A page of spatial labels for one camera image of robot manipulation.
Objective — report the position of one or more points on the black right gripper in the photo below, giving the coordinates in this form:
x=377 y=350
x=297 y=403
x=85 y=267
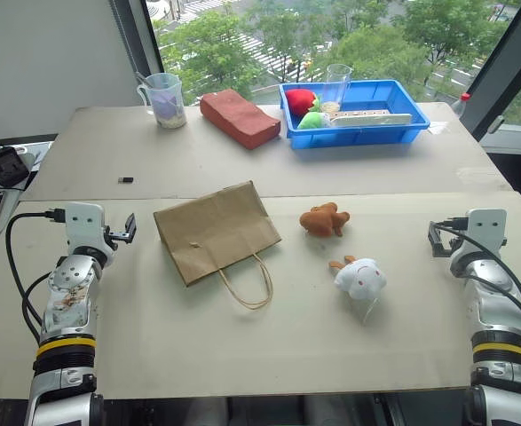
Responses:
x=453 y=245

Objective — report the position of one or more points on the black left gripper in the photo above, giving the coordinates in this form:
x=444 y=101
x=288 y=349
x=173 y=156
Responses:
x=116 y=234

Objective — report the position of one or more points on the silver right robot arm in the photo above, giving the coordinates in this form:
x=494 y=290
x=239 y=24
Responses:
x=497 y=302

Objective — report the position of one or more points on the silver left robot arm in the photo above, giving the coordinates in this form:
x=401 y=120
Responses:
x=67 y=293

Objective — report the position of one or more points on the small black usb stick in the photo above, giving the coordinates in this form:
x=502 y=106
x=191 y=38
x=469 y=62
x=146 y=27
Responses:
x=125 y=179

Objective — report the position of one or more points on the white plush toy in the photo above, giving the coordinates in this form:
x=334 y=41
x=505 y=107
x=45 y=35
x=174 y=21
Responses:
x=361 y=275

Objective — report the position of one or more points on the brown plush toy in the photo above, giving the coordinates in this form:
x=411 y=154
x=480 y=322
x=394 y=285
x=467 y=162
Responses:
x=324 y=219

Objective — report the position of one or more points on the clear measuring jug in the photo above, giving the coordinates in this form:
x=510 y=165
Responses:
x=169 y=102

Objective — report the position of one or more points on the blue plastic tray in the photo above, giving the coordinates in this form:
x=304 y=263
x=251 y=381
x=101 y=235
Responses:
x=357 y=133

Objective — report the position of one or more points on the plastic bottle with red cap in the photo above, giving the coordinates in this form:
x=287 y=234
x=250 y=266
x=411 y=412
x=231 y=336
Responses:
x=460 y=105

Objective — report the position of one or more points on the white strip with holes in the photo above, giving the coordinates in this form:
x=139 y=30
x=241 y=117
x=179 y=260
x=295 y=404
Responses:
x=371 y=119

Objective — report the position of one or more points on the black box-shaped device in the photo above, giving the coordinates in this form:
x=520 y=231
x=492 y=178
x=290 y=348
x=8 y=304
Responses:
x=6 y=165

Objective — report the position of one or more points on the red brick-shaped block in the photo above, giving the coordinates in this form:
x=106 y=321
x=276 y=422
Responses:
x=240 y=117

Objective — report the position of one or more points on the green plush toy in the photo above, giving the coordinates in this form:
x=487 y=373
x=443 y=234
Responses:
x=311 y=120

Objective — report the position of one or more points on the clear plastic cup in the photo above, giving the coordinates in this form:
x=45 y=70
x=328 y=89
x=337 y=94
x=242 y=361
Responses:
x=336 y=86

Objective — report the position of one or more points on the red plush strawberry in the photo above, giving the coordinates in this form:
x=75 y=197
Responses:
x=300 y=100

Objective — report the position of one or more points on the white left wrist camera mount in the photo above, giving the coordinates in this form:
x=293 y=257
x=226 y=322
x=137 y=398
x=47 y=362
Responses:
x=82 y=222

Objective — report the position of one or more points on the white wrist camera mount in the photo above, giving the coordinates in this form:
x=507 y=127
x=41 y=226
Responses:
x=486 y=228
x=82 y=222

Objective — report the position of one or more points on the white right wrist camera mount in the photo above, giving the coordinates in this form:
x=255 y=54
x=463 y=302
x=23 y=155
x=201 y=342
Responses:
x=486 y=228

